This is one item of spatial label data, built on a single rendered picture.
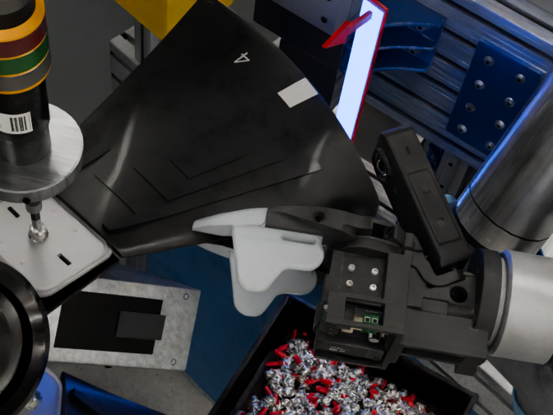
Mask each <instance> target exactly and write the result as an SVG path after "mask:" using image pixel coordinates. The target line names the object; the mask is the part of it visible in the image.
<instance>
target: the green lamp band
mask: <svg viewBox="0 0 553 415"><path fill-rule="evenodd" d="M48 50H49V32H48V25H47V32H46V36H45V37H44V40H43V42H42V43H41V44H40V46H39V47H38V48H37V49H35V50H34V51H32V52H31V53H29V54H27V55H25V56H22V57H19V58H14V59H7V60H0V75H14V74H18V73H22V72H26V71H28V70H30V69H32V68H33V67H35V66H36V65H38V64H39V63H40V62H41V61H42V60H43V59H44V57H45V56H46V54H47V53H48Z"/></svg>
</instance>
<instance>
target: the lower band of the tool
mask: <svg viewBox="0 0 553 415"><path fill-rule="evenodd" d="M44 12H45V9H44V1H43V0H35V11H34V13H33V15H32V16H31V18H30V19H29V20H28V21H26V22H25V23H23V24H22V25H20V26H18V27H15V28H12V29H8V30H0V42H8V41H13V40H18V39H20V38H23V37H25V36H27V35H28V34H30V33H31V32H33V31H34V30H35V29H36V28H37V27H38V26H39V25H40V23H41V22H42V20H43V19H44ZM42 42H43V40H42V41H41V43H42ZM41 43H40V44H41ZM40 44H39V45H38V46H36V47H35V48H34V49H32V50H31V51H30V52H28V53H26V54H22V55H20V56H16V57H13V58H0V60H7V59H14V58H19V57H22V56H25V55H27V54H29V53H31V52H32V51H34V50H35V49H37V48H38V47H39V46H40ZM45 57H46V56H45ZM45 57H44V59H45ZM44 59H43V60H42V61H41V62H40V63H39V64H38V65H36V66H35V67H33V68H32V69H30V70H28V71H26V72H22V73H18V74H14V75H0V77H14V76H18V75H21V74H24V73H27V72H29V71H31V70H33V69H34V68H36V67H38V66H39V65H40V64H41V63H42V62H43V61H44ZM49 70H50V68H49ZM49 70H48V72H47V74H46V75H45V76H44V78H43V79H42V80H40V81H39V82H38V83H36V84H34V85H33V86H31V87H28V88H26V89H24V90H20V91H0V94H16V93H21V92H24V91H28V90H30V89H32V88H34V87H36V86H38V85H39V84H40V83H41V82H42V81H43V80H44V79H45V78H46V77H47V75H48V73H49Z"/></svg>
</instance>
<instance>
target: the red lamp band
mask: <svg viewBox="0 0 553 415"><path fill-rule="evenodd" d="M44 9H45V5H44ZM46 32H47V17H46V10H45V12H44V19H43V20H42V22H41V23H40V25H39V26H38V27H37V28H36V29H35V30H34V31H33V32H31V33H30V34H28V35H27V36H25V37H23V38H20V39H18V40H13V41H8V42H0V58H13V57H16V56H20V55H22V54H26V53H28V52H30V51H31V50H32V49H34V48H35V47H36V46H38V45H39V44H40V43H41V41H42V40H43V39H44V37H45V35H46Z"/></svg>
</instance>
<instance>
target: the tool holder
mask: <svg viewBox="0 0 553 415"><path fill-rule="evenodd" d="M49 111H50V122H49V132H50V138H51V148H50V150H49V153H48V155H47V156H46V157H45V158H44V159H43V160H41V161H39V162H37V163H35V164H34V165H30V166H14V165H11V164H9V163H7V162H5V161H4V160H3V159H2V158H1V157H0V200H2V201H5V202H9V203H25V204H30V203H35V202H38V201H42V200H45V199H47V198H51V197H53V196H55V195H57V194H59V193H61V192H62V191H63V190H65V189H66V188H67V187H68V186H69V185H70V184H71V183H72V182H73V181H74V180H75V178H76V177H77V176H78V175H79V173H80V171H81V168H82V165H83V161H84V145H83V138H82V134H81V130H80V128H79V127H78V125H77V123H76V121H75V120H74V119H73V118H72V117H71V116H70V115H69V114H68V113H66V112H65V111H63V110H61V109H59V108H58V107H57V106H54V105H51V104H49Z"/></svg>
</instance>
